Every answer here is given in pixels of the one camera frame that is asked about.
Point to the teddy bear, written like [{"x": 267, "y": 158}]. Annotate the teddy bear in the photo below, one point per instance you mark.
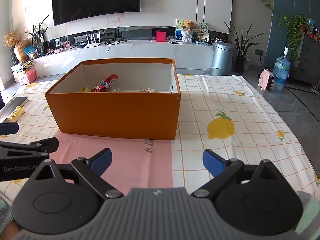
[{"x": 188, "y": 25}]

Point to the golden gourd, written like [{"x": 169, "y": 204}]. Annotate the golden gourd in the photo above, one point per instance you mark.
[{"x": 21, "y": 51}]

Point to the white router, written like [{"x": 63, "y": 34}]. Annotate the white router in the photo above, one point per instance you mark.
[{"x": 92, "y": 44}]

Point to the glass side table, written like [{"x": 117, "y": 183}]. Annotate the glass side table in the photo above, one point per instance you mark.
[{"x": 215, "y": 72}]

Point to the pink heater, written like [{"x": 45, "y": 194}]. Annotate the pink heater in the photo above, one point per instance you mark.
[{"x": 265, "y": 80}]

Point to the large red snack packet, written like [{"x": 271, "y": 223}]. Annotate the large red snack packet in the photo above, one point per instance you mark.
[{"x": 105, "y": 83}]

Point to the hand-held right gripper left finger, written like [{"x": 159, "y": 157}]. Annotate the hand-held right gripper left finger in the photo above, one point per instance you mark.
[{"x": 101, "y": 162}]

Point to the striped fuzzy clothing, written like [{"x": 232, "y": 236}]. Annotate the striped fuzzy clothing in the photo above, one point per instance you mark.
[{"x": 312, "y": 212}]

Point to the black book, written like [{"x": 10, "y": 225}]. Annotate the black book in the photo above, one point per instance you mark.
[{"x": 12, "y": 107}]

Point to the blue picture card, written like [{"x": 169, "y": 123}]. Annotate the blue picture card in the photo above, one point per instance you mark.
[{"x": 179, "y": 30}]

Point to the small yellow box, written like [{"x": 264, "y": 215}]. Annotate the small yellow box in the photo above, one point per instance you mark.
[{"x": 16, "y": 112}]

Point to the blue white small box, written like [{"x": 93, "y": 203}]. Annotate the blue white small box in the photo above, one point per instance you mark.
[{"x": 201, "y": 43}]

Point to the brown patterned snack packet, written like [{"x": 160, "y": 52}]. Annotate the brown patterned snack packet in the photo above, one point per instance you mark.
[{"x": 149, "y": 90}]

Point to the blue snack bag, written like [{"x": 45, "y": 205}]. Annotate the blue snack bag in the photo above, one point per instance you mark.
[{"x": 30, "y": 52}]

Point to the white marble console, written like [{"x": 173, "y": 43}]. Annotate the white marble console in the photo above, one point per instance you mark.
[{"x": 140, "y": 51}]

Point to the white wall cabinet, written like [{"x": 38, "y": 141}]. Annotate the white wall cabinet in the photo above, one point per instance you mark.
[{"x": 215, "y": 5}]

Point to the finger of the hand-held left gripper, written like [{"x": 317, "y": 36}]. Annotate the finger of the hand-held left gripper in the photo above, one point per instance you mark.
[
  {"x": 8, "y": 128},
  {"x": 42, "y": 146}
]

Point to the orange cardboard box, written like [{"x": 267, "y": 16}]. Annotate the orange cardboard box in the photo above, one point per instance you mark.
[{"x": 112, "y": 115}]

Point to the silver trash can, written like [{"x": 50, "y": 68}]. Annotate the silver trash can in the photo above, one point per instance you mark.
[{"x": 223, "y": 56}]

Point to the tall plant in black pot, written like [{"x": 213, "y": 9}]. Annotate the tall plant in black pot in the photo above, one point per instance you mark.
[{"x": 241, "y": 60}]

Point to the pink cube box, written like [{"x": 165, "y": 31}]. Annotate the pink cube box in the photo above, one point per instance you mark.
[{"x": 160, "y": 36}]

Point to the large blue water bottle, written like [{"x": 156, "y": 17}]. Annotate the large blue water bottle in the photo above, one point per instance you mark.
[{"x": 281, "y": 67}]

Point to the pink mat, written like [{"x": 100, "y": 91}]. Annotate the pink mat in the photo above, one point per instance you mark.
[{"x": 130, "y": 160}]

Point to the grey cabinet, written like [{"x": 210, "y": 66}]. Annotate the grey cabinet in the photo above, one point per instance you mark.
[{"x": 308, "y": 60}]

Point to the green plant in glass vase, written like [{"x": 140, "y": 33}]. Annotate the green plant in glass vase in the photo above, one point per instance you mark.
[{"x": 37, "y": 40}]

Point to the pink storage box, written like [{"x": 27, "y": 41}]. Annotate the pink storage box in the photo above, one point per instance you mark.
[{"x": 27, "y": 77}]

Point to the pink photo frame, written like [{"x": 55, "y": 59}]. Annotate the pink photo frame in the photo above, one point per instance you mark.
[{"x": 65, "y": 44}]

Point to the round hand fan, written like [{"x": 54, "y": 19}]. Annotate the round hand fan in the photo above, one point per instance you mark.
[{"x": 201, "y": 28}]

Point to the dried flowers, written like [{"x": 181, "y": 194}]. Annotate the dried flowers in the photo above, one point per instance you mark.
[{"x": 11, "y": 37}]

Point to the white flat device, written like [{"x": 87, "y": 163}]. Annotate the white flat device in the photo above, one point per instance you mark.
[{"x": 177, "y": 41}]

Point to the trailing green vine plant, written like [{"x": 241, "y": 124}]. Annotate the trailing green vine plant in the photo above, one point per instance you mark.
[{"x": 296, "y": 30}]

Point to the white cardboard box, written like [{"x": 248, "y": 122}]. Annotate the white cardboard box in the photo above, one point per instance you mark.
[{"x": 21, "y": 68}]

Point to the wall outlet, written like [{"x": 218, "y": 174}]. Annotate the wall outlet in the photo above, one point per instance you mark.
[{"x": 259, "y": 52}]

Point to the black television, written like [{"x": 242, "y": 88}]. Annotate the black television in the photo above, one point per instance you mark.
[{"x": 95, "y": 0}]

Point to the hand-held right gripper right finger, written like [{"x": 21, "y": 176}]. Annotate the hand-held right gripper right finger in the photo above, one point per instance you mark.
[{"x": 212, "y": 162}]

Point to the person's left forearm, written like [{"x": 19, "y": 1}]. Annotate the person's left forearm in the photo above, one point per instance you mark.
[{"x": 6, "y": 205}]

